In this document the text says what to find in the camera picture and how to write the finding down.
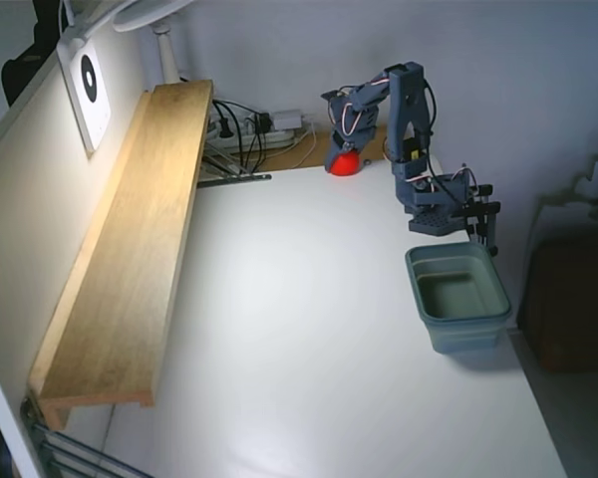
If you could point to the blue-grey gripper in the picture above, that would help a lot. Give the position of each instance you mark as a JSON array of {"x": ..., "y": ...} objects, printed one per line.
[{"x": 350, "y": 135}]

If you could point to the red ball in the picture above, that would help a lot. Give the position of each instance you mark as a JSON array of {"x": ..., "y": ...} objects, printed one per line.
[{"x": 345, "y": 167}]

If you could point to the blue-grey robot arm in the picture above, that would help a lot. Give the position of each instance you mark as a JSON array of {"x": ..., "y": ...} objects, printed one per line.
[{"x": 406, "y": 99}]

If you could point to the grey plastic container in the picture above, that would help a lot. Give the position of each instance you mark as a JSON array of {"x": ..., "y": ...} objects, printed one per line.
[{"x": 478, "y": 334}]

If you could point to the wooden back board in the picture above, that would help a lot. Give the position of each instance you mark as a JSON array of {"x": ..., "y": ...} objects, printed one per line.
[{"x": 299, "y": 154}]

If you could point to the white power adapter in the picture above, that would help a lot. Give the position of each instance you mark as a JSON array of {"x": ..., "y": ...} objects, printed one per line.
[{"x": 286, "y": 118}]

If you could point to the black power plug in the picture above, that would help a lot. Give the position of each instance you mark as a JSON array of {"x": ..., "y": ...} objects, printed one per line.
[
  {"x": 264, "y": 122},
  {"x": 224, "y": 129}
]

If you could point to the grey metal rack rails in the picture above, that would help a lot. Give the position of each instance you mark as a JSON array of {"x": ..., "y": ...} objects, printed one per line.
[{"x": 219, "y": 162}]

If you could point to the black table clamp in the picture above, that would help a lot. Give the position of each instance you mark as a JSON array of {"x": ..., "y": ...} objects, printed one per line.
[{"x": 486, "y": 214}]

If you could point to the white desk lamp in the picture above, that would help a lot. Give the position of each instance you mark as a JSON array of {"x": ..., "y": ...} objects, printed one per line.
[{"x": 167, "y": 55}]

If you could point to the long wooden shelf board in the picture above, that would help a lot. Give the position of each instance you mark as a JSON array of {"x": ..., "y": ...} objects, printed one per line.
[{"x": 129, "y": 249}]

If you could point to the white panel with black circle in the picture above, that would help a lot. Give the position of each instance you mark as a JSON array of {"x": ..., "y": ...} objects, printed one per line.
[{"x": 92, "y": 109}]

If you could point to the dark brown chair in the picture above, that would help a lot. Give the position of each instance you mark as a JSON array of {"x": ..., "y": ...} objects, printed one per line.
[{"x": 568, "y": 299}]

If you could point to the grey metal bracket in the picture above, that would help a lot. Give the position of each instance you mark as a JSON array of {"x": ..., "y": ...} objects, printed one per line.
[{"x": 239, "y": 178}]

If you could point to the aluminium frame rails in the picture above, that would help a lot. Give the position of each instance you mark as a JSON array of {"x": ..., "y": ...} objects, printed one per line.
[{"x": 80, "y": 455}]

